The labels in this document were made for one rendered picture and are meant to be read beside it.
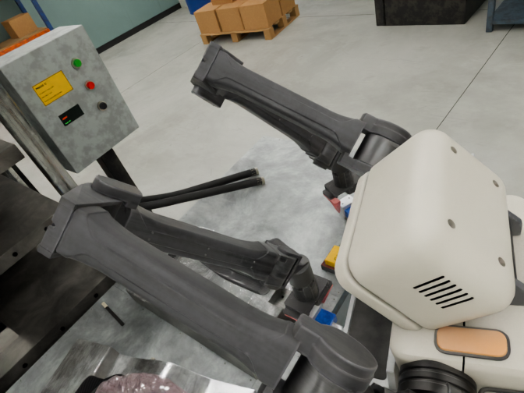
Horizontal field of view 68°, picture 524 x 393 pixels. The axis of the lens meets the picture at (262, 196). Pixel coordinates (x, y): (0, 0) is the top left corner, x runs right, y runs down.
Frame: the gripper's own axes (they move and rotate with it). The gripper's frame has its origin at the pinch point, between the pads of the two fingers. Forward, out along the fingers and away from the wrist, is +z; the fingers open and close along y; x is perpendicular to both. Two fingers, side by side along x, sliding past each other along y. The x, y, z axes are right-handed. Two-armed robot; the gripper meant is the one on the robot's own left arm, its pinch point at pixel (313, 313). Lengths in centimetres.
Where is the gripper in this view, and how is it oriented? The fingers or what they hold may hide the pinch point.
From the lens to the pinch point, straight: 101.1
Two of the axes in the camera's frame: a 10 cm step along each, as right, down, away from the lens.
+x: 7.8, 2.2, -5.9
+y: -5.6, 6.5, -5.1
